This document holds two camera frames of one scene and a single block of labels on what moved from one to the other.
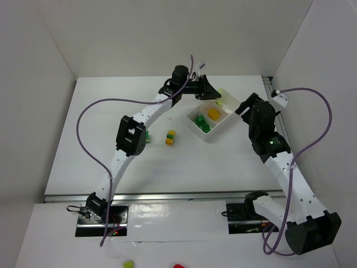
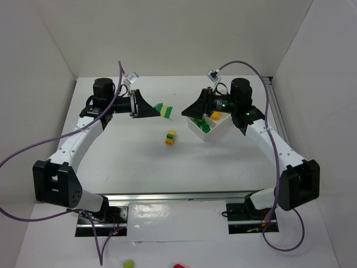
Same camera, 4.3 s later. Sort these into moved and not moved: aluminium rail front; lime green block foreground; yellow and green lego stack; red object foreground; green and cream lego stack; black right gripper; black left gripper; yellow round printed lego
Moved: black left gripper; green and cream lego stack; black right gripper
Not moved: aluminium rail front; red object foreground; yellow and green lego stack; lime green block foreground; yellow round printed lego
